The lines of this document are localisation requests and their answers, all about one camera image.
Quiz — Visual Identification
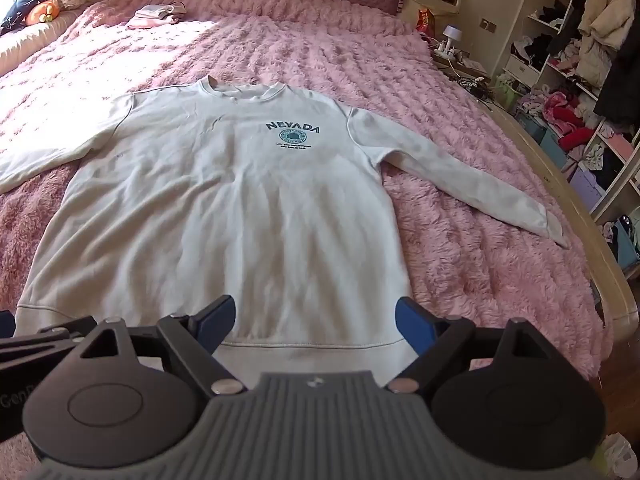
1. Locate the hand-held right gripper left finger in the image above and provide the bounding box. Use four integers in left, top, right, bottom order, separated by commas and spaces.
75, 295, 247, 397

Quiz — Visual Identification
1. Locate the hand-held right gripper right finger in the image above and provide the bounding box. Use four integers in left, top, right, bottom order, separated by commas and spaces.
389, 297, 548, 394

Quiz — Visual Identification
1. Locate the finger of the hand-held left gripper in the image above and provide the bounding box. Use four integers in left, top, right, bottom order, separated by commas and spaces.
0, 310, 87, 361

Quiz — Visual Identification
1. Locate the white printed sweatshirt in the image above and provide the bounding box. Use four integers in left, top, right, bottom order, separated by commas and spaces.
0, 74, 571, 383

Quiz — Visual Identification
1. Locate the pile of pink clothes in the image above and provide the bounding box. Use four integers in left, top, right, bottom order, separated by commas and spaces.
520, 87, 601, 151

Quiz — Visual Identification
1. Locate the white plastic bag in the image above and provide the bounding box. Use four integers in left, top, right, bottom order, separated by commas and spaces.
602, 432, 637, 480

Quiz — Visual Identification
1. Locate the pink fuzzy blanket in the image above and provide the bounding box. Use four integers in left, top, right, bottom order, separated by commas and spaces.
0, 0, 615, 480

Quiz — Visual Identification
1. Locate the small white table lamp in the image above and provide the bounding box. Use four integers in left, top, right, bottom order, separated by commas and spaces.
439, 26, 462, 56

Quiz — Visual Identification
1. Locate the beige window seat cushion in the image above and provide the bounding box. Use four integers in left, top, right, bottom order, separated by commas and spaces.
0, 10, 76, 78

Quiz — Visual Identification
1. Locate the folded pink garment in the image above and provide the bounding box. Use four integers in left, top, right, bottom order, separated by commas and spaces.
125, 12, 181, 30

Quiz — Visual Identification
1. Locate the folded white garment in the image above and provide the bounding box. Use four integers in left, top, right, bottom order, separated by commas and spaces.
136, 4, 187, 20

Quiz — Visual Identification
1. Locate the hanging black coat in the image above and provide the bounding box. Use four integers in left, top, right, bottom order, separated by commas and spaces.
592, 7, 640, 126

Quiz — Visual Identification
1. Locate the orange plush toy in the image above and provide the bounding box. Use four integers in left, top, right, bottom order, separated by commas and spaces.
25, 0, 61, 25

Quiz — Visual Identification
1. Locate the navy floral pillow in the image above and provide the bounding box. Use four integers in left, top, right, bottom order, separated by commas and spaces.
0, 0, 46, 36

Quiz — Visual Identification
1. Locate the hanging beige coat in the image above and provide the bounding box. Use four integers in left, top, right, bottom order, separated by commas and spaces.
577, 0, 636, 81

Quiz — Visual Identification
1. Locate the wooden bed frame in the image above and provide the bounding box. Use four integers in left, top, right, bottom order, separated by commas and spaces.
435, 55, 640, 326

